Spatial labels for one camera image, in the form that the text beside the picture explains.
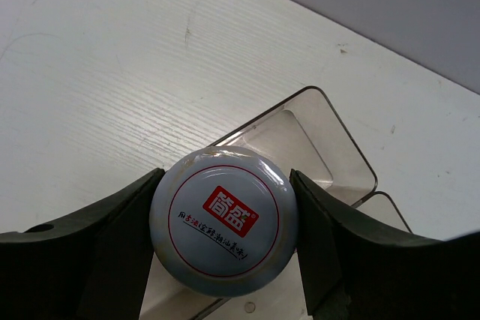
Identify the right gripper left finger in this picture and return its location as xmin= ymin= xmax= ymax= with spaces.
xmin=1 ymin=169 xmax=165 ymax=319

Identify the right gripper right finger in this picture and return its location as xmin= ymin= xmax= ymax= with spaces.
xmin=289 ymin=170 xmax=479 ymax=319

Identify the dark brown sauce jar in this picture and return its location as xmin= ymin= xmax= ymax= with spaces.
xmin=149 ymin=146 xmax=299 ymax=298

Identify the middle clear organizer bin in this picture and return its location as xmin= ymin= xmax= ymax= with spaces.
xmin=356 ymin=191 xmax=412 ymax=233

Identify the clear organizer bin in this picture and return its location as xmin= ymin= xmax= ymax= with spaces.
xmin=141 ymin=86 xmax=377 ymax=319
xmin=356 ymin=191 xmax=412 ymax=233

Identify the left clear organizer bin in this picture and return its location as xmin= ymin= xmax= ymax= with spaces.
xmin=141 ymin=86 xmax=377 ymax=319

